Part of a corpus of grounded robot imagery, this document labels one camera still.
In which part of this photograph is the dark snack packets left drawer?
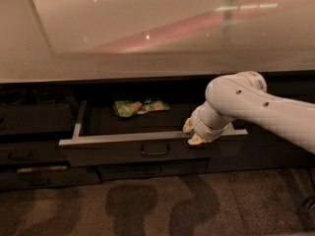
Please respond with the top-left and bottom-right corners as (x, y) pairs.
(0, 87), (65, 106)

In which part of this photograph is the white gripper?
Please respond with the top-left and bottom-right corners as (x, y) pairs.
(182, 106), (234, 146)

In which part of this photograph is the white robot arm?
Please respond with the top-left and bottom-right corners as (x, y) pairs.
(183, 71), (315, 153)

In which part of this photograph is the green snack bag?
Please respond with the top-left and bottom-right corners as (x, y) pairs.
(113, 100), (170, 118)

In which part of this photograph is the dark grey cabinet door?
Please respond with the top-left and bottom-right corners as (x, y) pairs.
(206, 77), (315, 173)

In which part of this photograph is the dark grey drawer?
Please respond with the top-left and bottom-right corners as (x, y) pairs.
(59, 100), (247, 166)
(0, 104), (73, 135)
(0, 141), (66, 165)
(97, 158), (209, 181)
(0, 168), (100, 191)

